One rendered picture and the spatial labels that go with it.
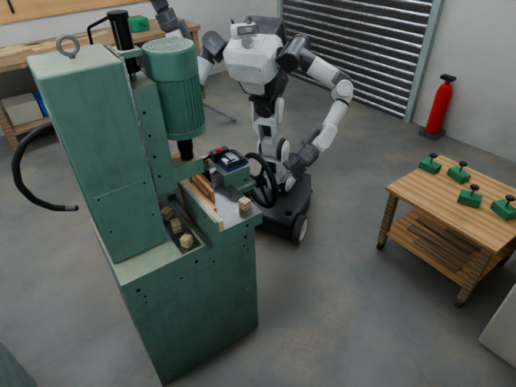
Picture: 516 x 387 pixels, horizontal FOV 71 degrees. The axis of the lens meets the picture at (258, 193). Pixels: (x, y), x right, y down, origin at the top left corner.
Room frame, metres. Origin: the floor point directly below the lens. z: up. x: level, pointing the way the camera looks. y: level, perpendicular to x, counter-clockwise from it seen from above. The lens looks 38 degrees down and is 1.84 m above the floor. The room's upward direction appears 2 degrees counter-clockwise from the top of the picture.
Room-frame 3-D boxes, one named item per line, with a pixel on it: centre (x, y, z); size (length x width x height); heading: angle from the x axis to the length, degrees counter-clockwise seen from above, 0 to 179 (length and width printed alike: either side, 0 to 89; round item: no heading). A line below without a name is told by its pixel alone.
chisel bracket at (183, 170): (1.20, 0.29, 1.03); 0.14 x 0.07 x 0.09; 123
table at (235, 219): (1.29, 0.20, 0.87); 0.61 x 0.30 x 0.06; 33
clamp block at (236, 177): (1.34, 0.13, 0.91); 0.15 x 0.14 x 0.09; 33
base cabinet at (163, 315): (1.15, 0.38, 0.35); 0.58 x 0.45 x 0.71; 123
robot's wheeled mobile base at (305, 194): (2.12, -0.16, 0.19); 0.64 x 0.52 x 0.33; 153
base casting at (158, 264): (1.15, 0.38, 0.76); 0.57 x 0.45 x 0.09; 123
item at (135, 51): (1.14, 0.39, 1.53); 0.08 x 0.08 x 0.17; 33
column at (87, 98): (1.05, 0.52, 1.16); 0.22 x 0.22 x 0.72; 33
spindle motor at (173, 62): (1.21, 0.28, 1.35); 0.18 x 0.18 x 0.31
